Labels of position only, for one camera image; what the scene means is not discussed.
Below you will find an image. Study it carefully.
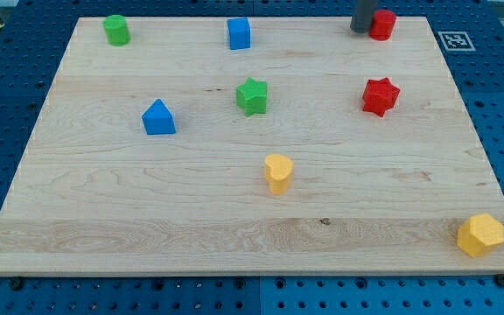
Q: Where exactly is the blue cube block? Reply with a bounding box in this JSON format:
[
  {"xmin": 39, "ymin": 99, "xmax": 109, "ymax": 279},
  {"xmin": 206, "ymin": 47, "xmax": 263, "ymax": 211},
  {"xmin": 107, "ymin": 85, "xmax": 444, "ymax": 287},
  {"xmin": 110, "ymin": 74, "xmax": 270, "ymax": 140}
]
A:
[{"xmin": 227, "ymin": 17, "xmax": 251, "ymax": 50}]

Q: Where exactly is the yellow heart block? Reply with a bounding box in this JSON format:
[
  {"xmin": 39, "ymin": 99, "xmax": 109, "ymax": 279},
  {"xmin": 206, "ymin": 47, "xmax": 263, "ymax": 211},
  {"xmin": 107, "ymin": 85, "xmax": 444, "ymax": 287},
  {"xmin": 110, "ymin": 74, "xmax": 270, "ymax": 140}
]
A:
[{"xmin": 264, "ymin": 154, "xmax": 294, "ymax": 195}]

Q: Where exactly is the green star block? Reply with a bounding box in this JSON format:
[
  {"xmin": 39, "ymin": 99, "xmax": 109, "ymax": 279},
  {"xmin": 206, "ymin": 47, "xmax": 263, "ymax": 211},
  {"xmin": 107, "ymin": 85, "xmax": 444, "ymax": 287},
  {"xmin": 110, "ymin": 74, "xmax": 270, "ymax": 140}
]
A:
[{"xmin": 236, "ymin": 77, "xmax": 268, "ymax": 116}]

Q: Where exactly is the light wooden board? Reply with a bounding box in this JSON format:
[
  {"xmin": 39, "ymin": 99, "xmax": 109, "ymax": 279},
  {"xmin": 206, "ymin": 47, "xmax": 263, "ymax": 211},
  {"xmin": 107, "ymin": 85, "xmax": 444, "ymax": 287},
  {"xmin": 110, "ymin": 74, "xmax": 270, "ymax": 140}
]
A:
[{"xmin": 0, "ymin": 17, "xmax": 504, "ymax": 277}]

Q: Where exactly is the blue triangular prism block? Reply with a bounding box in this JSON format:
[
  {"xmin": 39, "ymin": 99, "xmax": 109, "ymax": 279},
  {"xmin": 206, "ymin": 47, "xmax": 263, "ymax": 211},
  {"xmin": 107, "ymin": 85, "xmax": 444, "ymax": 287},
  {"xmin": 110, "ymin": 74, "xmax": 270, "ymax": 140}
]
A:
[{"xmin": 142, "ymin": 99, "xmax": 176, "ymax": 135}]

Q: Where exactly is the red star block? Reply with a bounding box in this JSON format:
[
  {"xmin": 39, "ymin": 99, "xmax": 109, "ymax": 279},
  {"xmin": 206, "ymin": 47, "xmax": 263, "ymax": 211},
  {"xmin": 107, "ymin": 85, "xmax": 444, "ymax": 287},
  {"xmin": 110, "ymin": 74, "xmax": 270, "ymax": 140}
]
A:
[{"xmin": 362, "ymin": 77, "xmax": 401, "ymax": 117}]

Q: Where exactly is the green cylinder block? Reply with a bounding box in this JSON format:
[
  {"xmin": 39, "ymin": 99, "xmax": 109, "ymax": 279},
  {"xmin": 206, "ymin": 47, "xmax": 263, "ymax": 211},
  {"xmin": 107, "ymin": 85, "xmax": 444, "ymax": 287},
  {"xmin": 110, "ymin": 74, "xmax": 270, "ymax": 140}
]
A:
[{"xmin": 102, "ymin": 15, "xmax": 130, "ymax": 46}]

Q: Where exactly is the red cylinder block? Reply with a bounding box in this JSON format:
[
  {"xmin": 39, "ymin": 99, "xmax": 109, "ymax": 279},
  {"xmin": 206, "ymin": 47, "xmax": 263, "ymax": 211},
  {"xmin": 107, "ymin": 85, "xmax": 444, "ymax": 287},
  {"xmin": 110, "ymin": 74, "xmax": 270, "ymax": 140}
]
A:
[{"xmin": 368, "ymin": 9, "xmax": 396, "ymax": 41}]

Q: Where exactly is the white fiducial marker tag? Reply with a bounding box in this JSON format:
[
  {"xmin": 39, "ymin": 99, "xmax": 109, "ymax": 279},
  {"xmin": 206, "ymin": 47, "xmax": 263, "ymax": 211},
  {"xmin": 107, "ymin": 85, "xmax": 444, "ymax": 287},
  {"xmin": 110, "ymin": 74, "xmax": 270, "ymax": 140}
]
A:
[{"xmin": 437, "ymin": 31, "xmax": 475, "ymax": 52}]

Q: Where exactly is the yellow hexagon block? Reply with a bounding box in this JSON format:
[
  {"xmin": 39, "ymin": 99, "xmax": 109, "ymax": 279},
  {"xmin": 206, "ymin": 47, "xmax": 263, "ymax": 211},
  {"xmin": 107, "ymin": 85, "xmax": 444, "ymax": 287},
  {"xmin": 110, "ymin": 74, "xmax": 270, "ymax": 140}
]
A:
[{"xmin": 456, "ymin": 213, "xmax": 504, "ymax": 257}]

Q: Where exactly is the black bolt left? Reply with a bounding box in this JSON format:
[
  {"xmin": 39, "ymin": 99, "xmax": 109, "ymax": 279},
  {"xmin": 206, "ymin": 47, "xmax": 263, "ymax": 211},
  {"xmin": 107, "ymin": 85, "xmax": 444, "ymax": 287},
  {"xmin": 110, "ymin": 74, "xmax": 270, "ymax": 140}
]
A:
[{"xmin": 9, "ymin": 277, "xmax": 25, "ymax": 291}]

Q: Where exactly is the black bolt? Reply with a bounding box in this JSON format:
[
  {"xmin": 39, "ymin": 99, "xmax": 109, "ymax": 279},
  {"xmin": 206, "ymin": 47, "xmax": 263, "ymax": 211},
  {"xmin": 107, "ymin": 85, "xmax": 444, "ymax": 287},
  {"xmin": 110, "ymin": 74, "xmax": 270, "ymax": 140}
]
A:
[
  {"xmin": 494, "ymin": 274, "xmax": 504, "ymax": 288},
  {"xmin": 9, "ymin": 277, "xmax": 25, "ymax": 291}
]

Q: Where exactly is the black bolt right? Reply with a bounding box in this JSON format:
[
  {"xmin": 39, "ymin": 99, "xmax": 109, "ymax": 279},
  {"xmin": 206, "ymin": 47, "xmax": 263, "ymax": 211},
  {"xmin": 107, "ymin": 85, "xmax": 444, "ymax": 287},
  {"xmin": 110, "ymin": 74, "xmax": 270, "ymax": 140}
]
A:
[{"xmin": 494, "ymin": 274, "xmax": 504, "ymax": 288}]

